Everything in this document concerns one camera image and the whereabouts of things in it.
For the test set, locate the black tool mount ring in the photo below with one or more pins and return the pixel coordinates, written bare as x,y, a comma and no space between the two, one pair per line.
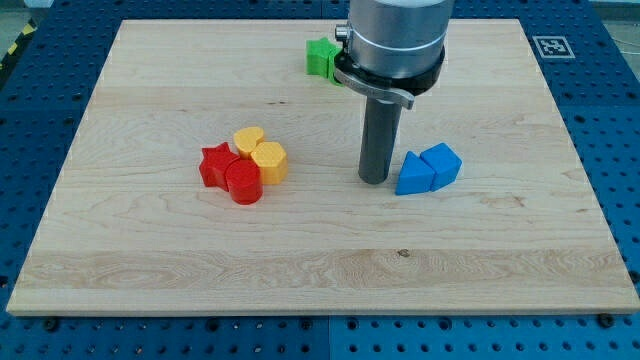
400,91

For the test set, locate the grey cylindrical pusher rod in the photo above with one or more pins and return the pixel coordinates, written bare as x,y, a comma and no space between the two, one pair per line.
381,121

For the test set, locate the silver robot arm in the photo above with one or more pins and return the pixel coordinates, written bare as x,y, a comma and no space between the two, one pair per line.
392,52

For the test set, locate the green star block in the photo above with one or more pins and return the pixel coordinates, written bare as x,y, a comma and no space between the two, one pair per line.
320,55

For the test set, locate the red star block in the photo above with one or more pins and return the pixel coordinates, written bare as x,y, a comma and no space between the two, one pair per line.
213,167

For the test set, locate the blue triangle block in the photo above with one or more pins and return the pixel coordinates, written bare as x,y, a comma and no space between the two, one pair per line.
415,176

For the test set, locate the blue cube block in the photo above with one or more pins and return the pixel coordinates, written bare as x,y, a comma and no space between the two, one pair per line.
444,162

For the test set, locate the yellow hexagon block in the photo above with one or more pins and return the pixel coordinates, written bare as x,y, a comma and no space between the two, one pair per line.
271,158

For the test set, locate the yellow heart block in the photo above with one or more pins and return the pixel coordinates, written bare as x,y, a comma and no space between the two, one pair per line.
247,139

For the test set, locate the white fiducial marker tag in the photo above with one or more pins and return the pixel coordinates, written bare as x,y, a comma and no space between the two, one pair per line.
553,47

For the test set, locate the red cylinder block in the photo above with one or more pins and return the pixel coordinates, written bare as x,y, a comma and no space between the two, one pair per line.
244,183

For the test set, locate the wooden board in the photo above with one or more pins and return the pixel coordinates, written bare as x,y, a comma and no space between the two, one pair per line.
131,230

